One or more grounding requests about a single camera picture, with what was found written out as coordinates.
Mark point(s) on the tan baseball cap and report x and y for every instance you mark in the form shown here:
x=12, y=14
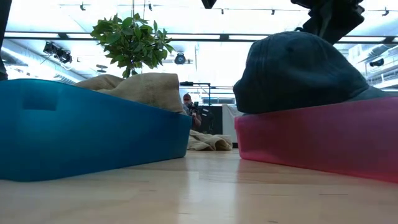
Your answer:
x=149, y=90
x=208, y=141

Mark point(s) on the navy baseball cap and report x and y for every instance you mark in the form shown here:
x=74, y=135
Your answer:
x=331, y=18
x=298, y=74

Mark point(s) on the person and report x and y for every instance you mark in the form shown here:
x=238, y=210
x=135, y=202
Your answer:
x=190, y=109

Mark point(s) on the round black ceiling spotlight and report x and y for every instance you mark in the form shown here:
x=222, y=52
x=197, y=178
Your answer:
x=180, y=59

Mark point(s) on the green potted plant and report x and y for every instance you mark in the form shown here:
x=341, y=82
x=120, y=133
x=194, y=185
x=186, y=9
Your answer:
x=130, y=43

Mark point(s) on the blue plastic bin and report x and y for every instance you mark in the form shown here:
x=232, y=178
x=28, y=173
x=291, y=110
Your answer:
x=93, y=137

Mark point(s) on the red plastic bin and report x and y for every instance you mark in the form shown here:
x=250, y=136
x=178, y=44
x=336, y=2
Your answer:
x=326, y=137

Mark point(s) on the black ceiling spotlight cluster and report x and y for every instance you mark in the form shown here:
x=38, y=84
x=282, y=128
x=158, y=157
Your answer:
x=60, y=54

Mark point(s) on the black overhead camera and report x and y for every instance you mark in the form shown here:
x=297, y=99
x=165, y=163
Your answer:
x=208, y=3

